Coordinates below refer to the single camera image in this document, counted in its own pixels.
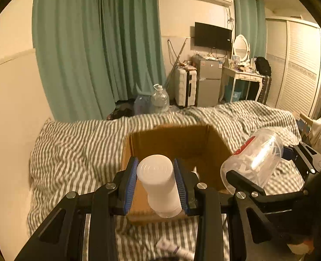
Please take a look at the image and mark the small white tube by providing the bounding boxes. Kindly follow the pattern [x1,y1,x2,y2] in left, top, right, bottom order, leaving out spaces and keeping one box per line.
[155,238,195,260]

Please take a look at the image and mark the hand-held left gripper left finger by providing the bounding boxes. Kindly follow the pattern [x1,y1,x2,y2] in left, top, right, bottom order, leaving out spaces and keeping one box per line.
[15,157,139,261]

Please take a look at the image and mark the grey striped blanket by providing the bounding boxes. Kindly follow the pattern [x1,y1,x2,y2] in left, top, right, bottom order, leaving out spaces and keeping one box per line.
[27,100,305,261]

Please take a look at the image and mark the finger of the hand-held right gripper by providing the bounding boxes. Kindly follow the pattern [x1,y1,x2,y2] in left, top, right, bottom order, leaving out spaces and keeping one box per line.
[225,170,307,214]
[283,142,321,175]

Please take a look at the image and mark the silver mini fridge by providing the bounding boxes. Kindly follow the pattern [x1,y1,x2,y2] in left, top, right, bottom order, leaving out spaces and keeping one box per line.
[197,58,223,107]

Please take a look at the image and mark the blue waste bin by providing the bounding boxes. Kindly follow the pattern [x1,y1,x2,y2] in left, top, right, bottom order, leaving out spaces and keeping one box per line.
[225,84,243,101]

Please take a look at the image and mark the leaning mop poles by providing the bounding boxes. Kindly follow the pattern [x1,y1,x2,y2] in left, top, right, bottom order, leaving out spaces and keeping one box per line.
[164,38,188,88]

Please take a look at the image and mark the white suitcase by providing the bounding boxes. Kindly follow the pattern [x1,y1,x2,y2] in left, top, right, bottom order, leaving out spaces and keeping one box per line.
[175,67,198,107]

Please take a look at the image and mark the dark clothes pile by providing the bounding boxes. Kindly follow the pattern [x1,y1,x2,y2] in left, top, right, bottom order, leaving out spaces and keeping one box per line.
[106,100,137,120]

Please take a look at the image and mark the white dressing table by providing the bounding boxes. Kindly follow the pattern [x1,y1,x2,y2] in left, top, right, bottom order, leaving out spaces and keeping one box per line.
[218,65,266,103]

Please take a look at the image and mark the white oval vanity mirror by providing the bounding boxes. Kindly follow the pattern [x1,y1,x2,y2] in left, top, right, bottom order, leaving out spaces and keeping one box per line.
[232,34,251,61]

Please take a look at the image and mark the brown cardboard box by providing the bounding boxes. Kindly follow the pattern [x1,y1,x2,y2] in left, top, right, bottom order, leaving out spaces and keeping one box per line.
[122,124,235,225]

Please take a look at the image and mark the white cloth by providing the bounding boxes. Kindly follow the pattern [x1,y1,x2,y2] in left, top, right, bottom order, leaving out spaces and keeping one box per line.
[309,118,321,151]

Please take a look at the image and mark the narrow green curtain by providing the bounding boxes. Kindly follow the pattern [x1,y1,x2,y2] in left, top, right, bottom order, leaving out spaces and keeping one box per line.
[232,0,267,60]

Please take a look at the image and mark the dark suitcase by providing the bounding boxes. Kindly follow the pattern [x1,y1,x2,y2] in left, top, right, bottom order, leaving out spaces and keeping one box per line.
[258,75,272,104]

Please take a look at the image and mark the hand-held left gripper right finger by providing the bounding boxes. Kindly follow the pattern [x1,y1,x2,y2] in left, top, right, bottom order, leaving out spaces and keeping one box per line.
[174,158,292,261]

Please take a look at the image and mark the clear plastic jar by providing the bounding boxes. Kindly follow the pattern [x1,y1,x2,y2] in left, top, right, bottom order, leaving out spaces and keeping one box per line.
[220,128,284,194]

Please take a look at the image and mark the white louvred wardrobe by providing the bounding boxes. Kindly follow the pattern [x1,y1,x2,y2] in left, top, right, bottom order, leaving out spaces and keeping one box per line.
[265,17,321,119]

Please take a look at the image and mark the white plastic bottle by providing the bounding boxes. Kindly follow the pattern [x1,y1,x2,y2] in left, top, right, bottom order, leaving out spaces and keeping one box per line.
[137,154,183,218]

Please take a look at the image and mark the black wall television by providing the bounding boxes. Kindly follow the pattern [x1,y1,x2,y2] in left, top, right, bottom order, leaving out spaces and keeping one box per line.
[194,22,233,51]

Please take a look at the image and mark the black bag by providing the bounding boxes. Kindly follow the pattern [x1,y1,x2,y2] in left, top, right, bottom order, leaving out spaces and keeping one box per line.
[254,56,272,77]

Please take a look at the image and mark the clear water jug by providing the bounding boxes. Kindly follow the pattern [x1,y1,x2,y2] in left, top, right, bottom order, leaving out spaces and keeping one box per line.
[151,84,170,113]

